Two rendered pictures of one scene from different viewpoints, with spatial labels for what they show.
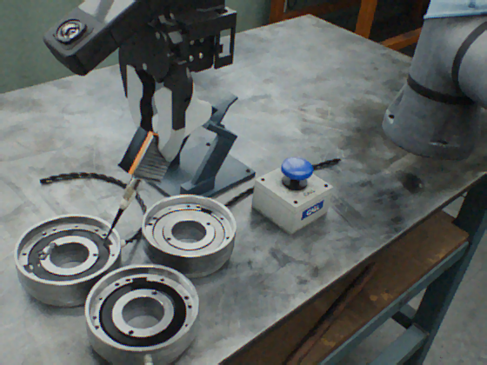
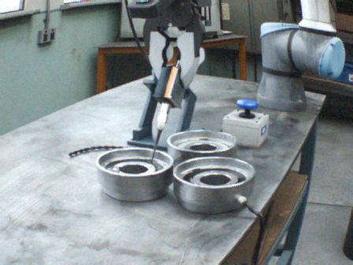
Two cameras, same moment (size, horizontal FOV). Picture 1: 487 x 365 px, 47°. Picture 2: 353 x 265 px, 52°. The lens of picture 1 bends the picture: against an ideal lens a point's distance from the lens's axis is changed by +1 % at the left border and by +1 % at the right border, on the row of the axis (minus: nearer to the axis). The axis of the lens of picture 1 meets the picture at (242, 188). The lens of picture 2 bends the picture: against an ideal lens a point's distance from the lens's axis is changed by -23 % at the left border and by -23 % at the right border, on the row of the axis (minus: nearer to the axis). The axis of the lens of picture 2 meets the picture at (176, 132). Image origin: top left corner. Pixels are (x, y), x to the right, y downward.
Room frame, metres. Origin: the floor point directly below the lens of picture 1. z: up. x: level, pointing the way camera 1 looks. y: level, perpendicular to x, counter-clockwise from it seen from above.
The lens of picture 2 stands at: (-0.15, 0.28, 1.05)
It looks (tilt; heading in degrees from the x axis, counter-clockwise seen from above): 17 degrees down; 344
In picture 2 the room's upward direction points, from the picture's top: straight up
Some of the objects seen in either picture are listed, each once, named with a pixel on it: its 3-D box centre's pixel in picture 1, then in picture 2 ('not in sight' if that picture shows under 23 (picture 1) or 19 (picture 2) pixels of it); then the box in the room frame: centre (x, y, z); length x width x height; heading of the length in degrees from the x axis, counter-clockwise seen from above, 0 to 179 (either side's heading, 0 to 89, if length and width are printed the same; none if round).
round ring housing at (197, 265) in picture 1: (189, 236); (202, 153); (0.47, 0.05, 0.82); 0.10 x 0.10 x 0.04
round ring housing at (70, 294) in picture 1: (70, 260); (133, 174); (0.41, 0.17, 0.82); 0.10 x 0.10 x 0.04
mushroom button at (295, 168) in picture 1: (295, 179); (247, 113); (0.56, -0.06, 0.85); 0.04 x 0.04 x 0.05
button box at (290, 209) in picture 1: (295, 194); (247, 126); (0.57, -0.07, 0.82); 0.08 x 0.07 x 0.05; 137
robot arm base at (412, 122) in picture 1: (437, 107); (283, 86); (0.81, -0.29, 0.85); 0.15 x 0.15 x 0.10
